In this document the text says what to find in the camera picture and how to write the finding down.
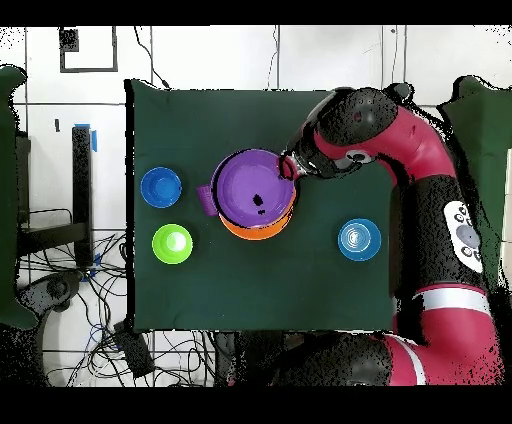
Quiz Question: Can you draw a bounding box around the large purple bowl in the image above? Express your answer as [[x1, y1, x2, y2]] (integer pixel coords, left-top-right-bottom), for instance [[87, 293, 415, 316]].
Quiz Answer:
[[209, 148, 298, 230]]

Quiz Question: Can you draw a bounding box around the large orange bowl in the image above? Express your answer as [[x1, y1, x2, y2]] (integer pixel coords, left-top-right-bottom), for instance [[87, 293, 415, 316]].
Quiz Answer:
[[218, 191, 298, 242]]

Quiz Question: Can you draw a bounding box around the purple cup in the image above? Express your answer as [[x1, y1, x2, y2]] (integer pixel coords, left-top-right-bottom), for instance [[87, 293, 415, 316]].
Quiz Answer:
[[195, 183, 220, 218]]

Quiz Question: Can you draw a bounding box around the light blue bowl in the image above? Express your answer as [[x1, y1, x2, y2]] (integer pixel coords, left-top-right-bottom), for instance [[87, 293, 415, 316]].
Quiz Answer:
[[337, 217, 383, 263]]

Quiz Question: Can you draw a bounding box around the dark blue bowl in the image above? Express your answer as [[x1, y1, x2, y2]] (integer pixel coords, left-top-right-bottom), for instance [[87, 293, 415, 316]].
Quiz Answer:
[[139, 166, 183, 210]]

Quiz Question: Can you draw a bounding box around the small green bowl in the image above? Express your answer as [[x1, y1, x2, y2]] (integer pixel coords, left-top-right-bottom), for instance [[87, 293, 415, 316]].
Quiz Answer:
[[151, 223, 194, 266]]

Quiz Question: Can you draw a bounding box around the dark green table cloth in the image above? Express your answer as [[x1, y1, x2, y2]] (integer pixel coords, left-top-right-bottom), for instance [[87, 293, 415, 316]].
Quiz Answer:
[[124, 78, 413, 334]]

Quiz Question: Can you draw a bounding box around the green cloth side table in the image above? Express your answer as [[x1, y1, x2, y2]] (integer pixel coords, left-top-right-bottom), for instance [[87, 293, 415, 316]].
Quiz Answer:
[[434, 74, 512, 289], [0, 64, 40, 332]]

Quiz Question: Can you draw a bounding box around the black power brick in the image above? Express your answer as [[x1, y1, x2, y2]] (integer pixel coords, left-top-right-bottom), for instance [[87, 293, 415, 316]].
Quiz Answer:
[[113, 320, 156, 380]]

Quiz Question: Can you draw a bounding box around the black wheeled base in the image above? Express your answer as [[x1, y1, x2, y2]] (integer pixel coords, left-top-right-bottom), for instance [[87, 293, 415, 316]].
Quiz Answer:
[[17, 271, 86, 318]]

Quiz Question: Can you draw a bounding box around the thin black floor cable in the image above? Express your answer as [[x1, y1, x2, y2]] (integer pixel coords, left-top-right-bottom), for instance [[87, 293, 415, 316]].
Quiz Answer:
[[133, 25, 172, 90]]

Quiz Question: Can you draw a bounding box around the black post with blue tape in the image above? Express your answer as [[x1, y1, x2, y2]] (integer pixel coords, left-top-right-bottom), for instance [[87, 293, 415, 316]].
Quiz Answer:
[[71, 123, 98, 268]]

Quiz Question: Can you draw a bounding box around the bundle of floor cables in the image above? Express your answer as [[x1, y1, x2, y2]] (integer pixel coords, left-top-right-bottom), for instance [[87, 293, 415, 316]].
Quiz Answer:
[[17, 207, 217, 387]]

